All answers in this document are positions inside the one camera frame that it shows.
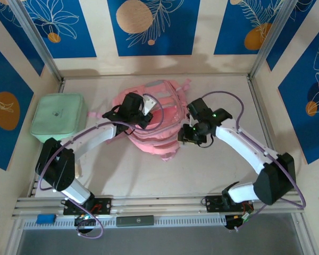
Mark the pink backpack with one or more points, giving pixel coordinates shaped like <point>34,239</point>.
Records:
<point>154,143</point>

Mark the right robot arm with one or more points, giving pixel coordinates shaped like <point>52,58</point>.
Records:
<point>244,148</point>

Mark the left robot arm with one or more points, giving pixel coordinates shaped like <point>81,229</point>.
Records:
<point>95,135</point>

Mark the mint green lunch bag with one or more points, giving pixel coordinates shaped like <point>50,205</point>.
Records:
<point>55,114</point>

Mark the small cream object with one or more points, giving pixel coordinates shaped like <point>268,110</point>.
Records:
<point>79,170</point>

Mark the dark grey bar device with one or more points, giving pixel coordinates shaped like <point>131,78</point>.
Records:
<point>135,220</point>

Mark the small blue block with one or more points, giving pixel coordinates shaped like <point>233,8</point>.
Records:
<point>45,218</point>

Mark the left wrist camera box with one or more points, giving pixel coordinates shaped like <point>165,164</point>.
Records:
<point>131,102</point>

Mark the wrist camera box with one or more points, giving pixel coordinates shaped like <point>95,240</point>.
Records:
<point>131,102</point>
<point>199,107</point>

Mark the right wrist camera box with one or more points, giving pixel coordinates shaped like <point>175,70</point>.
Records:
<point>199,107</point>

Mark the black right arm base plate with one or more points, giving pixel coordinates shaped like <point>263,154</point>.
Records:
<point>214,204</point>

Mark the aluminium cross rail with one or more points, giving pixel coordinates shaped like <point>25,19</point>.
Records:
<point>162,205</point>

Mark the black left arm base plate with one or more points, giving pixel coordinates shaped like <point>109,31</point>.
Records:
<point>106,205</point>

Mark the aluminium frame post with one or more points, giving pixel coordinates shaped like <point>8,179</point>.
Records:
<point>35,37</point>
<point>272,37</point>

